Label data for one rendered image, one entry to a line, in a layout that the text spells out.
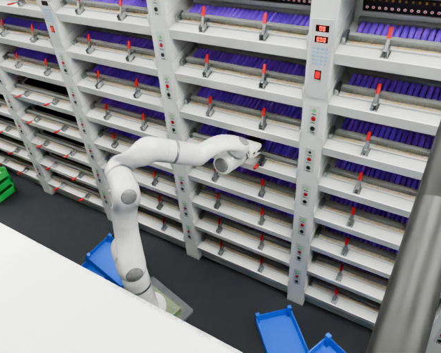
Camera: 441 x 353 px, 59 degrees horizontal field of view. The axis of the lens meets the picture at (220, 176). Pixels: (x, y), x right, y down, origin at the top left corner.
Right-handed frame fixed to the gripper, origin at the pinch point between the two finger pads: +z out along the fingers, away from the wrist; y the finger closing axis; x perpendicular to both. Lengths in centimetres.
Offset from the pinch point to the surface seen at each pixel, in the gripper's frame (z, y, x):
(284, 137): -9.7, -16.5, -9.9
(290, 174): -4.6, -20.0, 8.2
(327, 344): -27, -56, 68
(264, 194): 1.4, -6.6, 25.6
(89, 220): 4, 128, 97
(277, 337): -9, -29, 100
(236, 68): -8.9, 9.5, -33.5
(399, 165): -8, -62, -10
